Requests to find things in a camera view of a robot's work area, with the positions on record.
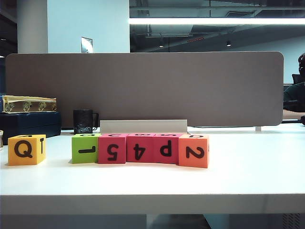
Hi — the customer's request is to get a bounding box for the pink block with B 4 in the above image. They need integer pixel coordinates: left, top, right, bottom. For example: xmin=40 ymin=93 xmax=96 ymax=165
xmin=126 ymin=133 xmax=155 ymax=163

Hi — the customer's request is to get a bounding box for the orange foam letter block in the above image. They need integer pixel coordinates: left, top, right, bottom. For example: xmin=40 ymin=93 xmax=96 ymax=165
xmin=178 ymin=134 xmax=210 ymax=168

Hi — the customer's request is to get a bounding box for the small wall sign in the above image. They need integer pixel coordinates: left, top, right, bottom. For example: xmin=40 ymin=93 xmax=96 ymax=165
xmin=80 ymin=36 xmax=93 ymax=53

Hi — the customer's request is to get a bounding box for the long ceiling light strip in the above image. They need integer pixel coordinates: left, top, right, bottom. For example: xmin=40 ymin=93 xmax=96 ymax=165
xmin=129 ymin=17 xmax=305 ymax=25

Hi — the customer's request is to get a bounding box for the person in dark shirt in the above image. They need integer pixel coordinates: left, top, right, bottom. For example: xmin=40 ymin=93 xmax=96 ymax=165
xmin=283 ymin=52 xmax=305 ymax=113

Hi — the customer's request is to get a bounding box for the pink block with S p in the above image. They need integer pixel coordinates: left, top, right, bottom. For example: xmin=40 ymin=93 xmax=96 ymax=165
xmin=153 ymin=133 xmax=183 ymax=165

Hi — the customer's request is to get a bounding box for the dark blue case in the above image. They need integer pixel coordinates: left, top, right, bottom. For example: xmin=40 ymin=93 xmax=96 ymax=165
xmin=0 ymin=111 xmax=62 ymax=146

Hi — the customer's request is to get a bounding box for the black vent grille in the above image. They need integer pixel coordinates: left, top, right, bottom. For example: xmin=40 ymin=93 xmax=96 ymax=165
xmin=282 ymin=213 xmax=301 ymax=229

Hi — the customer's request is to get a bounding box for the green foam letter block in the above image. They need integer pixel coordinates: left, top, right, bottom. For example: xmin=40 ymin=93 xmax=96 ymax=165
xmin=71 ymin=133 xmax=101 ymax=165

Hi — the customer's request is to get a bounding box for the yellow patterned box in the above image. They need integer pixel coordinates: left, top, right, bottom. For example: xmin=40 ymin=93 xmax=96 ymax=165
xmin=1 ymin=94 xmax=58 ymax=114

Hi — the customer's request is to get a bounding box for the pink block with C 5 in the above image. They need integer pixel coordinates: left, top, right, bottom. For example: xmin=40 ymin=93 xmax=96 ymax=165
xmin=97 ymin=133 xmax=127 ymax=165

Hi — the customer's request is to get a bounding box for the black mug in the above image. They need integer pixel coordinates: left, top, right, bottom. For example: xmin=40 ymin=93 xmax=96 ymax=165
xmin=72 ymin=109 xmax=100 ymax=135

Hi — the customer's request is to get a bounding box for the grey desk divider panel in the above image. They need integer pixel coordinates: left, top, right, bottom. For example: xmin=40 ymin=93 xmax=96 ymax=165
xmin=5 ymin=51 xmax=285 ymax=128

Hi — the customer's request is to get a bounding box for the yellow foam letter block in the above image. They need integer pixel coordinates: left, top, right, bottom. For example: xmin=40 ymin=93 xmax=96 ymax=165
xmin=7 ymin=134 xmax=47 ymax=166

